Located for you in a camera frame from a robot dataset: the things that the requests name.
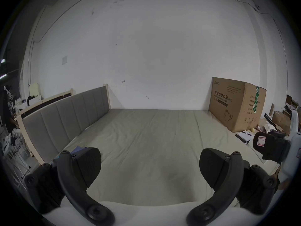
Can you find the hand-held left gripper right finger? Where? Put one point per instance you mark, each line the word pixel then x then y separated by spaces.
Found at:
pixel 225 180

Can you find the brown cardboard carton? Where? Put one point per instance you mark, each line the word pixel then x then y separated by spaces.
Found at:
pixel 230 105

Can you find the white paper pad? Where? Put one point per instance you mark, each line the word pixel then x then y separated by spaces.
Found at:
pixel 244 138

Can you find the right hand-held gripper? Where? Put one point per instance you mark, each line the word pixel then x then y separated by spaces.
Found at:
pixel 295 149

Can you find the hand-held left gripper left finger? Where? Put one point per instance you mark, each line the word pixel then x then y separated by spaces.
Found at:
pixel 70 180

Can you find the grey padded headboard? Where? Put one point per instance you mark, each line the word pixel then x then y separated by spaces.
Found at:
pixel 58 119

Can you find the bed with beige sheet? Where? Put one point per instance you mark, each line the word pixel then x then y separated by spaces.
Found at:
pixel 150 145

